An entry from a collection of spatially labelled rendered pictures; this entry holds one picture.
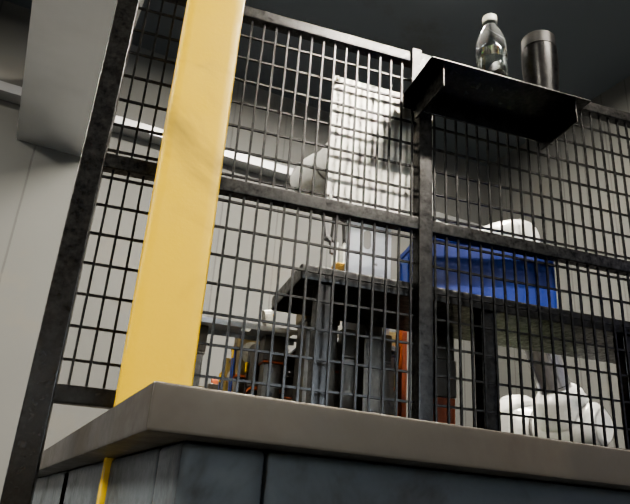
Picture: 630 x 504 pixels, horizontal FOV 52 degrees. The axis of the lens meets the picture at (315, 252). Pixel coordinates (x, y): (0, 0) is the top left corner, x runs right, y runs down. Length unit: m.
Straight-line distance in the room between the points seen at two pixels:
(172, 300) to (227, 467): 0.41
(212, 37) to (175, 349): 0.55
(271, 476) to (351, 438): 0.08
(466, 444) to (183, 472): 0.28
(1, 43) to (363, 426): 4.22
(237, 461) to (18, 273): 3.46
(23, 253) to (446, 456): 3.55
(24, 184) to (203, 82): 3.13
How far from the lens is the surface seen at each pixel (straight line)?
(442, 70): 1.31
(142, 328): 0.95
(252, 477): 0.61
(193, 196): 1.02
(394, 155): 1.34
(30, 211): 4.13
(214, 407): 0.56
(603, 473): 0.81
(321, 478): 0.64
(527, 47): 1.53
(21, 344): 3.91
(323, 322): 1.16
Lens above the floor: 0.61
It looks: 22 degrees up
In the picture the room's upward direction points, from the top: 4 degrees clockwise
